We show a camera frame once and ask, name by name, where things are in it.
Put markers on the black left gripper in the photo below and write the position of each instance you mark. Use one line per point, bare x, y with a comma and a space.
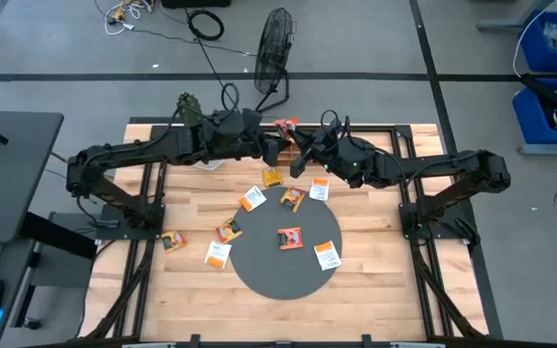
240, 133

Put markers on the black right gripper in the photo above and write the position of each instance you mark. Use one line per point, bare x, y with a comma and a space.
334, 150

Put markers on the red tea packet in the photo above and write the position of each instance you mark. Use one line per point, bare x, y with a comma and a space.
285, 126
290, 238

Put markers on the yellow tea packet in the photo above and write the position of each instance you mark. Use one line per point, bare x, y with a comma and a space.
272, 177

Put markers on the white orange tea packet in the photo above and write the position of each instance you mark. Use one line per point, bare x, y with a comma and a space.
328, 255
253, 198
319, 189
218, 254

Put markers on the orange black tea packet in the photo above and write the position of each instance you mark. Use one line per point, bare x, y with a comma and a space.
292, 199
229, 231
173, 241

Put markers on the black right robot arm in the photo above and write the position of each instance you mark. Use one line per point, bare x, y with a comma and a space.
428, 166

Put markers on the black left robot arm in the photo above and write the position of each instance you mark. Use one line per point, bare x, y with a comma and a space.
133, 151

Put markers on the green cactus in white pot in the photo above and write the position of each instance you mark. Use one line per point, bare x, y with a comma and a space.
189, 108

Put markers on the black floor fan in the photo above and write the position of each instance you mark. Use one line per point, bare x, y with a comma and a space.
272, 48

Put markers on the grey round mat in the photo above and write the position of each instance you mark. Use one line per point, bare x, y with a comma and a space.
269, 275

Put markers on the black computer box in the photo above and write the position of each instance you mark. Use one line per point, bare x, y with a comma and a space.
196, 3

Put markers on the blue plastic bin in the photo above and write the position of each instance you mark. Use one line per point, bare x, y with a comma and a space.
549, 58
530, 116

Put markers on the grey metal stand foot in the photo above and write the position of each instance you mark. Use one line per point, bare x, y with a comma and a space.
501, 24

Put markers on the black desk crossbar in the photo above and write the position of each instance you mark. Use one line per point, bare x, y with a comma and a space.
56, 237

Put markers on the black diagonal bar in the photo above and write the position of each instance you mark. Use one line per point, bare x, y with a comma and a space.
549, 96

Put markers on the dark desk top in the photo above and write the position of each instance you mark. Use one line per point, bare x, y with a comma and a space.
8, 183

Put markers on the black caster wheel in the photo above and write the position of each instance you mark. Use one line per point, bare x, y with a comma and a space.
32, 323

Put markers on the black table edge rail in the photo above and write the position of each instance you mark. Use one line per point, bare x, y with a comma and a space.
380, 127

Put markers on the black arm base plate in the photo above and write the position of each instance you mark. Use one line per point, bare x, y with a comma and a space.
114, 234
409, 229

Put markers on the black bracket clamp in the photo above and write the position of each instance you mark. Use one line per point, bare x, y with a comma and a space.
195, 340
367, 340

